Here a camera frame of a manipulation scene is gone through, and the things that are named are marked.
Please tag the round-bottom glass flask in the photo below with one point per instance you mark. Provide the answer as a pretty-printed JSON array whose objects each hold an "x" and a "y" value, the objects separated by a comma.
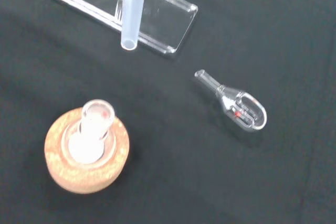
[{"x": 88, "y": 140}]

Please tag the clear acrylic funnel stand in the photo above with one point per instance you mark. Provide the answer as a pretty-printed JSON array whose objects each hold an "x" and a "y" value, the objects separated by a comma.
[{"x": 168, "y": 22}]

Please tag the black bench cloth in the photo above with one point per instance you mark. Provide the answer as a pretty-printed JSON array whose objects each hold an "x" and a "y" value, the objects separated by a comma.
[{"x": 236, "y": 176}]

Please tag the clear glass weighing funnel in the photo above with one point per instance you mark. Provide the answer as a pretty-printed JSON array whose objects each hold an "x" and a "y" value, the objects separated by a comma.
[{"x": 236, "y": 108}]

